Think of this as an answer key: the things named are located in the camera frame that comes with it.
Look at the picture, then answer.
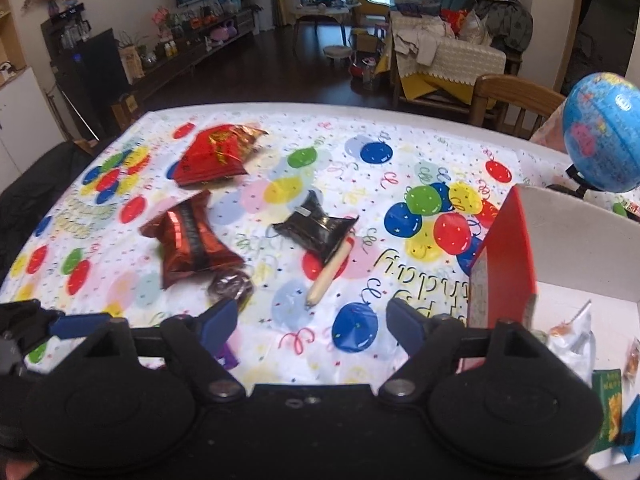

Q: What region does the dark television cabinet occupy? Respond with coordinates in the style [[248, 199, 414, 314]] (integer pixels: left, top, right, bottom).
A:
[[115, 7, 256, 106]]

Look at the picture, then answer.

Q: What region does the large red snack bag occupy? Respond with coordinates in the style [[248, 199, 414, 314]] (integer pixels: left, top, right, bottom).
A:
[[171, 122, 268, 187]]

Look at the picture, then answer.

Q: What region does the person's left hand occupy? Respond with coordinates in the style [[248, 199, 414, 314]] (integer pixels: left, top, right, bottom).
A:
[[0, 457, 41, 480]]

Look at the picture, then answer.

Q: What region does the black tall cabinet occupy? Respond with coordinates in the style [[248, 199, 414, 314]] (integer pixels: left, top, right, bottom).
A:
[[41, 7, 131, 141]]

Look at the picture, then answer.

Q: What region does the sofa with cloth covers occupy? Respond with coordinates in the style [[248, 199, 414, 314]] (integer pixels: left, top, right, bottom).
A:
[[387, 0, 533, 106]]

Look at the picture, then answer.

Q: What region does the red cardboard box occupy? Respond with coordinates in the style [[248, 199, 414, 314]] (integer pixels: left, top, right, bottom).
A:
[[457, 184, 640, 480]]

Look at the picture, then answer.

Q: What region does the beige paper bag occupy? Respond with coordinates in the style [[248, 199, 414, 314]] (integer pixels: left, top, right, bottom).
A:
[[119, 42, 146, 83]]

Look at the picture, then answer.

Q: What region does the white snack packet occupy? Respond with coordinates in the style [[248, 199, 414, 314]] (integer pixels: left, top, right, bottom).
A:
[[545, 300, 597, 386]]

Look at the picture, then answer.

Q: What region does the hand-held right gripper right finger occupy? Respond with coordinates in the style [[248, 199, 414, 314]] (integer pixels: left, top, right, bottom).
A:
[[377, 297, 556, 404]]

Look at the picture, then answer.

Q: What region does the dark red foil snack packet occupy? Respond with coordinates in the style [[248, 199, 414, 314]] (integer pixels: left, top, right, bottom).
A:
[[139, 190, 246, 290]]

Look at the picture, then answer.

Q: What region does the black jacket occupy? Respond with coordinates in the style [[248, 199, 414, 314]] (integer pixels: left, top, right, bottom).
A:
[[0, 141, 96, 281]]

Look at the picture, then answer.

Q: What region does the white coffee table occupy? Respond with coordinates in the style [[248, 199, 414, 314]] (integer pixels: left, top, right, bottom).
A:
[[290, 0, 363, 43]]

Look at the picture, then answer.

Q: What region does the blue desk globe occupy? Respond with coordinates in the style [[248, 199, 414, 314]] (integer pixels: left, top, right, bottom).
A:
[[545, 72, 640, 201]]

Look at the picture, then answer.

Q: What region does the round white stool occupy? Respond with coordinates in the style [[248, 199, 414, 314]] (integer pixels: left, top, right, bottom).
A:
[[324, 45, 355, 68]]

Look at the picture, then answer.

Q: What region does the pink cloth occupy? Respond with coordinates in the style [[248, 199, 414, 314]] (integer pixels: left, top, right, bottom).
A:
[[530, 97, 571, 153]]

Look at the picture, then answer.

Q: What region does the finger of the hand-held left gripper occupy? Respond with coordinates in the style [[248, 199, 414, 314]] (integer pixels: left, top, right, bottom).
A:
[[30, 309, 111, 342]]

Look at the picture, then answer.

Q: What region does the wooden wall shelf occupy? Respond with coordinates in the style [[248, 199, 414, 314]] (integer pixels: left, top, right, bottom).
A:
[[0, 0, 28, 86]]

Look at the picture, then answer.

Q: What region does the balloon print tablecloth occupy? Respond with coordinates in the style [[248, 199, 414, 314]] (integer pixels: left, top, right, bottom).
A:
[[0, 110, 621, 386]]

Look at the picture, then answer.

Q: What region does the chocolate cookie clear packet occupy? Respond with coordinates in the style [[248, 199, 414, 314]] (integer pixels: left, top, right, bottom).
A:
[[207, 269, 257, 371]]

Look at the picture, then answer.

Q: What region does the white low cabinet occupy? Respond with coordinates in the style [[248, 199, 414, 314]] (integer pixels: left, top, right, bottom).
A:
[[0, 67, 68, 196]]

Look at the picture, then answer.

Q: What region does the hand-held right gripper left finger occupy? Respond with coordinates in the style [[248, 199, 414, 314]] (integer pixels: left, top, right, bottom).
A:
[[75, 298, 247, 404]]

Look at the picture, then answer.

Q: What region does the black snack packet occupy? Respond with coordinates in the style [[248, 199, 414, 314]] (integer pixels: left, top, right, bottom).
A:
[[272, 190, 360, 261]]

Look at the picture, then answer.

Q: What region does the green cracker packet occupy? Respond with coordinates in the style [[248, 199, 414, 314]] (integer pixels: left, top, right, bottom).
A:
[[592, 369, 624, 444]]

